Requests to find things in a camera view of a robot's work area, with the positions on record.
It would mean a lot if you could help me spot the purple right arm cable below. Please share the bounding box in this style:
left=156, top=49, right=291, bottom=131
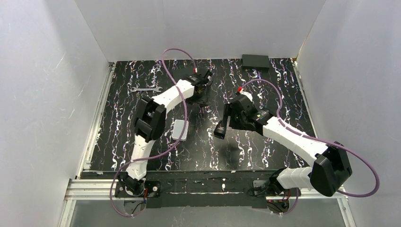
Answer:
left=239, top=78, right=380, bottom=215

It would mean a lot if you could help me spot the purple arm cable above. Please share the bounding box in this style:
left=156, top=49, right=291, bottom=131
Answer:
left=239, top=78, right=380, bottom=215
left=109, top=48, right=198, bottom=218

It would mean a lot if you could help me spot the silver open-end wrench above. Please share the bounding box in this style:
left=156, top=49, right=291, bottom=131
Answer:
left=131, top=87, right=162, bottom=92

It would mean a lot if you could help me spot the white network switch box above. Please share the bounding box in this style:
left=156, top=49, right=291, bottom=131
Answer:
left=171, top=120, right=189, bottom=141

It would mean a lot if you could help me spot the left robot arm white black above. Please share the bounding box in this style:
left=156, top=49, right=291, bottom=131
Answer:
left=117, top=69, right=213, bottom=197

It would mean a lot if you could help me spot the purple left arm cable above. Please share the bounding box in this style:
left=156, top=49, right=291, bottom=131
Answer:
left=109, top=48, right=198, bottom=218

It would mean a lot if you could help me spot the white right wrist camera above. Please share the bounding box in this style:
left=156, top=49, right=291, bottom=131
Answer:
left=237, top=87, right=253, bottom=102

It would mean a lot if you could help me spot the black rectangular box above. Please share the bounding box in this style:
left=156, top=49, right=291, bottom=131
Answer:
left=242, top=54, right=271, bottom=70

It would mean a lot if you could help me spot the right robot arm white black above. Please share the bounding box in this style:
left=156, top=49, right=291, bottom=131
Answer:
left=214, top=93, right=352, bottom=197

